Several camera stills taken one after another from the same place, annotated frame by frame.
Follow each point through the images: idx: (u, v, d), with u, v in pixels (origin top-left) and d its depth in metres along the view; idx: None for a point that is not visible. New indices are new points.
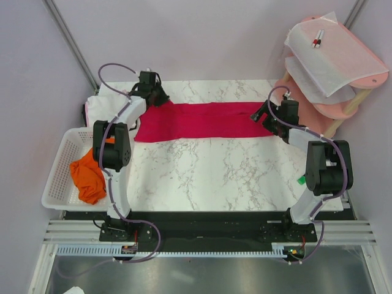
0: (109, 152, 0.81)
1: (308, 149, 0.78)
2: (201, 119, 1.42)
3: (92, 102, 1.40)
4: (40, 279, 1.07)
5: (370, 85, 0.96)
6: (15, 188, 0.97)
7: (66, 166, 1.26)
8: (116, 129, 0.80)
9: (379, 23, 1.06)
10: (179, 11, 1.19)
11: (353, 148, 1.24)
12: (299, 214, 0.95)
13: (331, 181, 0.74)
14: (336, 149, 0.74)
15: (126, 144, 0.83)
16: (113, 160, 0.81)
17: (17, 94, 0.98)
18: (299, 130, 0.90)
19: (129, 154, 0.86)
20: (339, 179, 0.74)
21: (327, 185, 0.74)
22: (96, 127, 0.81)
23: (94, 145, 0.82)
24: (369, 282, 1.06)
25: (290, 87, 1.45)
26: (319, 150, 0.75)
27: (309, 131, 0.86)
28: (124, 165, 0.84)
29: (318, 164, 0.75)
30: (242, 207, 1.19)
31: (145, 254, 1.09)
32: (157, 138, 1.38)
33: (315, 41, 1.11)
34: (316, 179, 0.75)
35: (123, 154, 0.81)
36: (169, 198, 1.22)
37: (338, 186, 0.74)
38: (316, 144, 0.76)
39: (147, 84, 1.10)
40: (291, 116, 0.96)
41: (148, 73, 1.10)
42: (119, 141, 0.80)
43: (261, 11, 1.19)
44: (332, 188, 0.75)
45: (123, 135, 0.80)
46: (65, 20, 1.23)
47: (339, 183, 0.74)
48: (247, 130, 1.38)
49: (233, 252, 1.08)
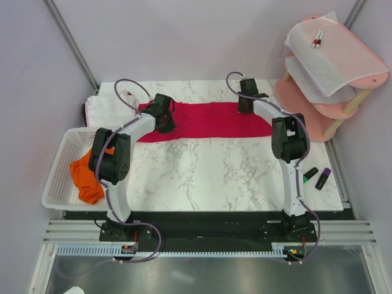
0: (108, 163, 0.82)
1: (272, 125, 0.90)
2: (201, 120, 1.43)
3: (92, 102, 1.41)
4: (40, 279, 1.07)
5: (370, 85, 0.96)
6: (15, 188, 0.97)
7: (66, 166, 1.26)
8: (118, 140, 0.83)
9: (380, 23, 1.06)
10: (179, 11, 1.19)
11: (353, 148, 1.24)
12: (288, 201, 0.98)
13: (293, 147, 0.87)
14: (298, 121, 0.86)
15: (125, 157, 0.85)
16: (110, 172, 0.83)
17: (16, 94, 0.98)
18: (262, 102, 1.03)
19: (127, 168, 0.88)
20: (298, 145, 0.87)
21: (290, 152, 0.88)
22: (98, 135, 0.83)
23: (94, 153, 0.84)
24: (369, 282, 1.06)
25: (290, 88, 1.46)
26: (280, 125, 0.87)
27: (270, 104, 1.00)
28: (119, 178, 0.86)
29: (280, 138, 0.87)
30: (242, 207, 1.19)
31: (146, 254, 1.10)
32: (157, 138, 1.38)
33: (315, 40, 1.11)
34: (280, 150, 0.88)
35: (119, 166, 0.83)
36: (169, 199, 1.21)
37: (299, 150, 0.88)
38: (278, 120, 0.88)
39: (160, 106, 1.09)
40: (250, 88, 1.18)
41: (163, 97, 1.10)
42: (119, 152, 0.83)
43: (261, 11, 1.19)
44: (295, 152, 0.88)
45: (124, 146, 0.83)
46: (65, 20, 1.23)
47: (299, 147, 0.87)
48: (247, 130, 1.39)
49: (233, 252, 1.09)
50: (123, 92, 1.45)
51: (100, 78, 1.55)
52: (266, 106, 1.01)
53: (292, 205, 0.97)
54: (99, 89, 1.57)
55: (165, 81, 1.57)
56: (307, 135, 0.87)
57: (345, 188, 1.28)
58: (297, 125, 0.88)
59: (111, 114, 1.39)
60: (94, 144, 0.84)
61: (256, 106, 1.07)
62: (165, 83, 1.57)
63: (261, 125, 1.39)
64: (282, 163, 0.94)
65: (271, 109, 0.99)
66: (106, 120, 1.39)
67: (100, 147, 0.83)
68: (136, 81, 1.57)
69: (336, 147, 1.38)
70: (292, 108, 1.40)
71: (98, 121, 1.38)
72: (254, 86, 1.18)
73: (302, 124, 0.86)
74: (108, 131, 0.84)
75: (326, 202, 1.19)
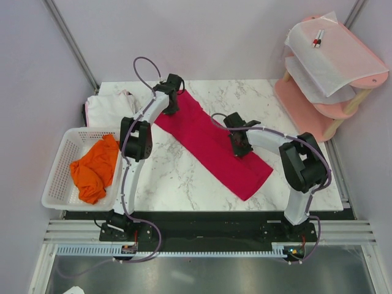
0: (133, 145, 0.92)
1: (282, 154, 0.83)
2: (205, 141, 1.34)
3: (92, 102, 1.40)
4: (40, 279, 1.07)
5: (370, 85, 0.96)
6: (15, 188, 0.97)
7: (66, 166, 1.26)
8: (140, 127, 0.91)
9: (380, 22, 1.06)
10: (179, 11, 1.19)
11: (353, 148, 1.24)
12: (294, 213, 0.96)
13: (312, 174, 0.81)
14: (307, 144, 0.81)
15: (148, 141, 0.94)
16: (135, 152, 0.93)
17: (16, 94, 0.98)
18: (256, 130, 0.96)
19: (150, 148, 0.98)
20: (317, 170, 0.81)
21: (311, 180, 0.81)
22: (123, 122, 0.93)
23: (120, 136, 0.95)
24: (369, 282, 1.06)
25: (291, 87, 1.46)
26: (291, 152, 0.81)
27: (267, 130, 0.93)
28: (143, 157, 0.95)
29: (296, 167, 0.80)
30: (243, 207, 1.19)
31: (146, 254, 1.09)
32: (160, 122, 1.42)
33: (315, 40, 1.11)
34: (299, 180, 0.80)
35: (144, 148, 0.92)
36: (169, 199, 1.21)
37: (319, 175, 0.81)
38: (287, 147, 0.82)
39: (174, 82, 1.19)
40: None
41: (176, 76, 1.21)
42: (143, 137, 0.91)
43: (261, 11, 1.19)
44: (315, 179, 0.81)
45: (146, 131, 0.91)
46: (65, 20, 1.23)
47: (318, 173, 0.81)
48: (233, 180, 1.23)
49: (233, 252, 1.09)
50: (123, 92, 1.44)
51: (100, 78, 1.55)
52: (263, 133, 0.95)
53: (297, 217, 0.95)
54: (99, 89, 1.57)
55: None
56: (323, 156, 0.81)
57: (345, 188, 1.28)
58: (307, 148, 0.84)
59: (112, 114, 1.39)
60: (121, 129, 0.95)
61: (252, 135, 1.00)
62: None
63: (238, 174, 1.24)
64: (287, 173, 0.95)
65: (271, 135, 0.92)
66: (107, 120, 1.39)
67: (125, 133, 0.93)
68: (136, 81, 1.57)
69: (336, 147, 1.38)
70: (292, 108, 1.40)
71: (98, 121, 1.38)
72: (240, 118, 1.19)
73: (313, 147, 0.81)
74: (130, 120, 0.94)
75: (326, 202, 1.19)
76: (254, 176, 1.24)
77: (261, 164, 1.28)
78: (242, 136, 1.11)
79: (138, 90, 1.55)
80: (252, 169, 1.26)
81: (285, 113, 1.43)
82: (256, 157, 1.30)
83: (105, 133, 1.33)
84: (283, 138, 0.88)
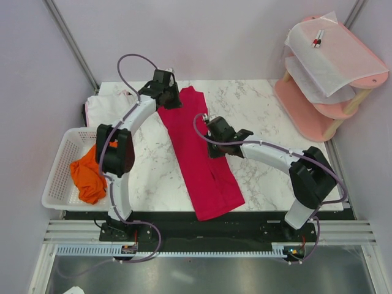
0: (111, 158, 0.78)
1: (292, 176, 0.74)
2: (193, 151, 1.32)
3: (92, 102, 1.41)
4: (40, 279, 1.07)
5: (370, 85, 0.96)
6: (15, 188, 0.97)
7: (66, 166, 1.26)
8: (119, 136, 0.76)
9: (380, 22, 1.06)
10: (179, 12, 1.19)
11: (353, 148, 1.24)
12: (301, 219, 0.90)
13: (323, 190, 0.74)
14: (319, 165, 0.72)
15: (128, 152, 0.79)
16: (115, 166, 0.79)
17: (17, 94, 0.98)
18: (252, 144, 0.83)
19: (132, 160, 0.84)
20: (329, 184, 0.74)
21: (324, 195, 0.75)
22: (99, 130, 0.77)
23: (97, 148, 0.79)
24: (369, 282, 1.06)
25: (291, 87, 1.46)
26: (304, 174, 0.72)
27: (265, 144, 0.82)
28: (125, 171, 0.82)
29: (309, 188, 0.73)
30: (243, 207, 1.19)
31: (146, 254, 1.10)
32: (166, 114, 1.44)
33: (315, 40, 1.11)
34: (313, 198, 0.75)
35: (124, 162, 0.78)
36: (169, 199, 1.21)
37: (331, 188, 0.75)
38: (297, 168, 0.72)
39: (161, 83, 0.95)
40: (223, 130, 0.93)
41: (162, 73, 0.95)
42: (123, 148, 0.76)
43: (261, 12, 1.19)
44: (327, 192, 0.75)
45: (126, 141, 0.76)
46: (65, 20, 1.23)
47: (331, 187, 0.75)
48: (203, 198, 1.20)
49: (233, 252, 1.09)
50: (123, 92, 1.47)
51: (100, 78, 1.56)
52: (261, 149, 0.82)
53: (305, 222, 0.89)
54: (99, 89, 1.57)
55: None
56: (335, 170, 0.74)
57: (346, 188, 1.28)
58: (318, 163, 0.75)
59: (112, 114, 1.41)
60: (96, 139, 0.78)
61: (246, 150, 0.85)
62: None
63: (207, 195, 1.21)
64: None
65: (271, 150, 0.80)
66: (107, 120, 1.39)
67: (102, 144, 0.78)
68: (136, 81, 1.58)
69: (336, 148, 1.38)
70: (292, 108, 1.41)
71: (98, 121, 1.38)
72: (228, 125, 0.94)
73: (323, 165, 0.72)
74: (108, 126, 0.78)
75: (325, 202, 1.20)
76: (220, 201, 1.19)
77: (236, 188, 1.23)
78: (235, 150, 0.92)
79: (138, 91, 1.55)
80: (222, 193, 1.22)
81: (285, 113, 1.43)
82: (236, 186, 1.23)
83: None
84: (288, 155, 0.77)
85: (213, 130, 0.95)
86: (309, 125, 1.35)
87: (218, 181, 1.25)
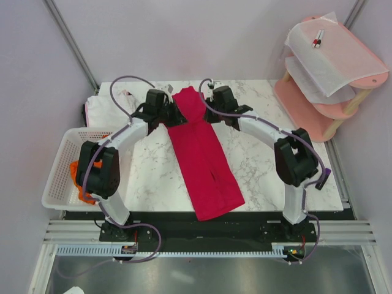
0: (95, 179, 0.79)
1: (276, 150, 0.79)
2: (192, 150, 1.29)
3: (92, 102, 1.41)
4: (40, 280, 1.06)
5: (370, 85, 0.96)
6: (15, 188, 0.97)
7: (66, 166, 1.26)
8: (105, 155, 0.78)
9: (380, 22, 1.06)
10: (179, 11, 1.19)
11: (353, 148, 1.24)
12: (292, 212, 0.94)
13: (303, 169, 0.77)
14: (300, 139, 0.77)
15: (113, 173, 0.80)
16: (98, 187, 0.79)
17: (17, 94, 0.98)
18: (250, 118, 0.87)
19: (116, 181, 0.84)
20: (309, 164, 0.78)
21: (302, 174, 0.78)
22: (84, 149, 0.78)
23: (81, 169, 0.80)
24: (369, 282, 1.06)
25: (291, 87, 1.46)
26: (285, 149, 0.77)
27: (261, 120, 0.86)
28: (109, 192, 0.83)
29: (288, 162, 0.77)
30: (243, 207, 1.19)
31: (147, 254, 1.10)
32: None
33: (315, 40, 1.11)
34: (291, 174, 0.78)
35: (107, 183, 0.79)
36: (169, 199, 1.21)
37: (311, 169, 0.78)
38: (281, 143, 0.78)
39: (154, 106, 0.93)
40: (228, 100, 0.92)
41: (155, 94, 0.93)
42: (106, 168, 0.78)
43: (261, 12, 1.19)
44: (307, 173, 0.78)
45: (111, 160, 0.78)
46: (65, 20, 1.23)
47: (310, 166, 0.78)
48: (203, 198, 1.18)
49: (233, 252, 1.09)
50: (123, 92, 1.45)
51: (100, 78, 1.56)
52: (256, 123, 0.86)
53: (296, 215, 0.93)
54: (99, 89, 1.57)
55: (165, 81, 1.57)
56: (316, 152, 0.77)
57: (345, 188, 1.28)
58: (301, 143, 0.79)
59: (113, 114, 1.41)
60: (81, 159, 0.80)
61: (243, 124, 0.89)
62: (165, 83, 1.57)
63: (207, 195, 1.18)
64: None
65: (264, 126, 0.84)
66: (107, 120, 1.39)
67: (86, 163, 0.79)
68: (136, 81, 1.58)
69: (336, 148, 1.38)
70: (292, 108, 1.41)
71: (98, 120, 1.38)
72: (233, 97, 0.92)
73: (307, 143, 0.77)
74: (94, 144, 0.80)
75: (326, 202, 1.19)
76: (221, 202, 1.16)
77: (237, 188, 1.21)
78: (233, 122, 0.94)
79: (138, 91, 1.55)
80: (222, 193, 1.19)
81: (285, 113, 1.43)
82: (236, 187, 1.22)
83: (105, 133, 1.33)
84: (277, 132, 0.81)
85: (217, 97, 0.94)
86: (309, 125, 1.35)
87: (218, 182, 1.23)
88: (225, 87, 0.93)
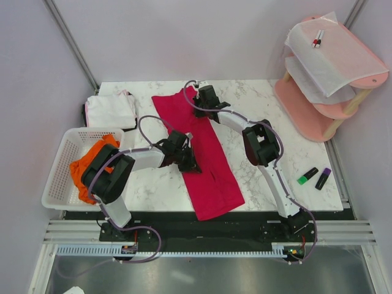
0: (100, 181, 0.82)
1: (244, 136, 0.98)
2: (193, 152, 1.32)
3: (92, 102, 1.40)
4: (40, 280, 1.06)
5: (370, 85, 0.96)
6: (15, 188, 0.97)
7: (66, 166, 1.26)
8: (121, 160, 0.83)
9: (380, 22, 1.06)
10: (179, 11, 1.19)
11: (353, 148, 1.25)
12: (281, 204, 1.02)
13: (265, 152, 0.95)
14: (264, 126, 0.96)
15: (120, 182, 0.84)
16: (101, 190, 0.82)
17: (16, 94, 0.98)
18: (226, 112, 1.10)
19: (120, 191, 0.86)
20: (272, 149, 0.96)
21: (266, 157, 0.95)
22: (105, 149, 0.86)
23: (94, 168, 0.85)
24: (370, 282, 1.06)
25: (291, 87, 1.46)
26: (251, 135, 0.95)
27: (234, 113, 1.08)
28: (109, 199, 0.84)
29: (253, 146, 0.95)
30: (243, 207, 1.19)
31: (147, 255, 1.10)
32: (166, 113, 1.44)
33: (315, 40, 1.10)
34: (256, 157, 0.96)
35: (111, 187, 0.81)
36: (169, 199, 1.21)
37: (274, 152, 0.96)
38: (248, 131, 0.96)
39: (173, 146, 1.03)
40: (211, 98, 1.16)
41: (178, 135, 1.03)
42: (116, 173, 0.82)
43: (261, 11, 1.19)
44: (270, 155, 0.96)
45: (124, 167, 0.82)
46: (65, 19, 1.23)
47: (272, 150, 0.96)
48: (204, 198, 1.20)
49: (233, 252, 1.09)
50: (124, 92, 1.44)
51: (100, 78, 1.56)
52: (231, 116, 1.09)
53: (285, 206, 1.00)
54: (99, 89, 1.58)
55: (165, 81, 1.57)
56: (277, 138, 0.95)
57: (345, 188, 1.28)
58: (265, 131, 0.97)
59: (113, 114, 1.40)
60: (97, 158, 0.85)
61: (221, 116, 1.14)
62: (165, 83, 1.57)
63: (207, 195, 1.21)
64: (262, 169, 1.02)
65: (236, 118, 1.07)
66: (106, 120, 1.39)
67: (101, 162, 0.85)
68: (136, 81, 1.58)
69: (336, 148, 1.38)
70: (291, 108, 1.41)
71: (98, 121, 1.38)
72: (214, 95, 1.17)
73: (269, 130, 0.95)
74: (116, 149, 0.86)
75: (326, 202, 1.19)
76: (220, 201, 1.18)
77: (237, 188, 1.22)
78: (214, 116, 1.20)
79: (138, 91, 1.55)
80: (222, 193, 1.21)
81: (285, 113, 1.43)
82: (236, 186, 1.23)
83: (105, 133, 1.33)
84: (246, 123, 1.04)
85: (202, 95, 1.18)
86: (309, 125, 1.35)
87: (218, 182, 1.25)
88: (209, 87, 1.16)
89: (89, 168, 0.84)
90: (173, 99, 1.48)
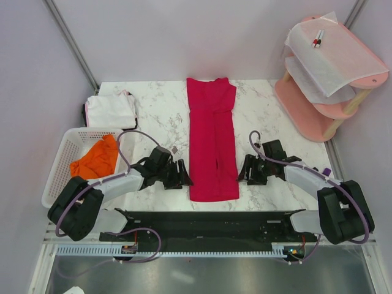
0: (67, 218, 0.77)
1: (319, 199, 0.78)
2: (208, 137, 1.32)
3: (92, 102, 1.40)
4: (40, 280, 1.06)
5: (369, 85, 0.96)
6: (15, 187, 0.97)
7: (66, 166, 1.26)
8: (89, 195, 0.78)
9: (380, 22, 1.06)
10: (179, 12, 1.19)
11: (353, 149, 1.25)
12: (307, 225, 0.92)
13: (349, 228, 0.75)
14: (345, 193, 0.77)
15: (89, 218, 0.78)
16: (67, 227, 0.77)
17: (16, 92, 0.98)
18: (296, 167, 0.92)
19: (90, 227, 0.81)
20: (358, 224, 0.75)
21: (348, 233, 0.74)
22: (72, 182, 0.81)
23: (59, 201, 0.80)
24: (369, 282, 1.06)
25: (291, 87, 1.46)
26: (330, 199, 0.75)
27: (307, 169, 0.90)
28: (78, 237, 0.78)
29: (332, 215, 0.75)
30: (243, 207, 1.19)
31: (149, 254, 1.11)
32: (194, 95, 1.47)
33: (315, 40, 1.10)
34: (336, 232, 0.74)
35: (78, 226, 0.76)
36: (169, 199, 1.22)
37: (358, 231, 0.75)
38: (326, 193, 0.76)
39: (155, 164, 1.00)
40: (277, 151, 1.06)
41: (161, 154, 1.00)
42: (83, 210, 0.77)
43: (261, 12, 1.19)
44: (353, 234, 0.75)
45: (92, 203, 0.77)
46: (65, 19, 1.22)
47: (358, 228, 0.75)
48: (203, 183, 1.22)
49: (233, 252, 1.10)
50: (124, 92, 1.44)
51: (100, 78, 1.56)
52: (302, 173, 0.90)
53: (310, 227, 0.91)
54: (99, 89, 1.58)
55: (165, 81, 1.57)
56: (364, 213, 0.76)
57: None
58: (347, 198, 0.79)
59: (112, 113, 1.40)
60: (64, 192, 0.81)
61: (288, 171, 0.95)
62: (165, 83, 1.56)
63: (207, 181, 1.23)
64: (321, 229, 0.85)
65: (310, 174, 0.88)
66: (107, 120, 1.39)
67: (68, 198, 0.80)
68: (136, 81, 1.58)
69: (336, 147, 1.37)
70: (292, 108, 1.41)
71: (98, 121, 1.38)
72: (280, 148, 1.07)
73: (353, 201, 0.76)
74: (82, 182, 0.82)
75: None
76: (215, 190, 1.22)
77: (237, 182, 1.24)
78: (279, 170, 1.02)
79: (138, 91, 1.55)
80: (220, 184, 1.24)
81: (285, 113, 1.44)
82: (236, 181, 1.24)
83: (105, 133, 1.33)
84: (324, 182, 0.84)
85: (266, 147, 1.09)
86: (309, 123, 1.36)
87: (220, 171, 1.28)
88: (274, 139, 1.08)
89: (53, 204, 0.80)
90: (204, 84, 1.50)
